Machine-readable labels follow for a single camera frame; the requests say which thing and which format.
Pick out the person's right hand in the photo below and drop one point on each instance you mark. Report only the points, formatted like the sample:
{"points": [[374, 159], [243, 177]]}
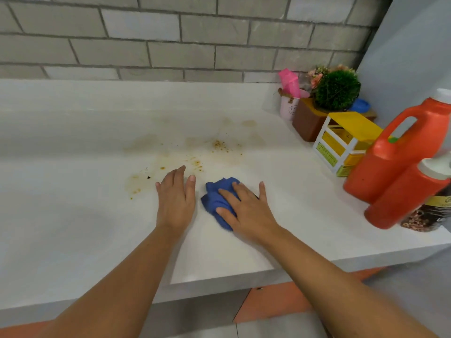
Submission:
{"points": [[250, 216]]}

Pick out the person's left hand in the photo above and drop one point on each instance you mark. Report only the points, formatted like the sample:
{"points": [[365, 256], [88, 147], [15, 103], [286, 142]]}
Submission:
{"points": [[174, 204]]}

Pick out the blue cloth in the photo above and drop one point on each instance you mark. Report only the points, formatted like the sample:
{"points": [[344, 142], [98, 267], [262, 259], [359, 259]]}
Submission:
{"points": [[213, 198]]}

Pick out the brown tissue box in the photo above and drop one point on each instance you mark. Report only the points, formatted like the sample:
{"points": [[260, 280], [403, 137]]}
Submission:
{"points": [[308, 121]]}

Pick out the pink metal bucket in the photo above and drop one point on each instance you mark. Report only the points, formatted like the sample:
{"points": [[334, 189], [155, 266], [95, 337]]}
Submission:
{"points": [[289, 109]]}

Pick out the yellow mini drawer organizer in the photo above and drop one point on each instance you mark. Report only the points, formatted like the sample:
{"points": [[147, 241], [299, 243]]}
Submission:
{"points": [[343, 144]]}

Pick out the orange plastic jug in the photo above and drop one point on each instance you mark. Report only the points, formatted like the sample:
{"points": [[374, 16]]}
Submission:
{"points": [[394, 165]]}

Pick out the clear jar with blue lid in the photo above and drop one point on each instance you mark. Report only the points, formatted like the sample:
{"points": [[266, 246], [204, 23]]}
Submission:
{"points": [[360, 105]]}

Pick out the red squeeze bottle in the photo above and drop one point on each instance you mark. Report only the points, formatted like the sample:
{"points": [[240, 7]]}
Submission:
{"points": [[405, 197]]}

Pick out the clear jar with green lid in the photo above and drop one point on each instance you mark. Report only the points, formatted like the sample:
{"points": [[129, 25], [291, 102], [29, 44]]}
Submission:
{"points": [[393, 140]]}

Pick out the black coffee granules pouch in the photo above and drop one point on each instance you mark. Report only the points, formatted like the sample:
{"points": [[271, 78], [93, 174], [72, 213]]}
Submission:
{"points": [[430, 214]]}

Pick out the person's left forearm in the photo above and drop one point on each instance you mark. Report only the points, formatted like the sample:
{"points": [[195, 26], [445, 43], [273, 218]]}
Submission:
{"points": [[105, 295]]}

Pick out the person's right forearm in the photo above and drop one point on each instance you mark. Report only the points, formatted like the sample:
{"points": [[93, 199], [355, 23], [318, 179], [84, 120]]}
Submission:
{"points": [[345, 292]]}

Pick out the white countertop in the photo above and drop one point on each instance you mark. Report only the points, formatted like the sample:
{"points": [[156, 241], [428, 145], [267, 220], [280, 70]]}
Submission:
{"points": [[88, 225]]}

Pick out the orange cabinet front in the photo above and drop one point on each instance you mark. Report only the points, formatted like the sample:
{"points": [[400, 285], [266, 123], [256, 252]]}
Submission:
{"points": [[275, 302]]}

